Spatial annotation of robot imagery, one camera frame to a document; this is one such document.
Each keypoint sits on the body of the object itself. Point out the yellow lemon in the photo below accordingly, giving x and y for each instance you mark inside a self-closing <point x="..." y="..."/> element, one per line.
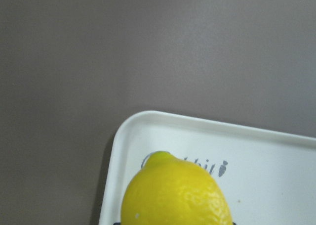
<point x="172" y="191"/>

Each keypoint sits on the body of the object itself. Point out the white rabbit tray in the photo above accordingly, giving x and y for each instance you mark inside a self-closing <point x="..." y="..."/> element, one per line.
<point x="267" y="177"/>

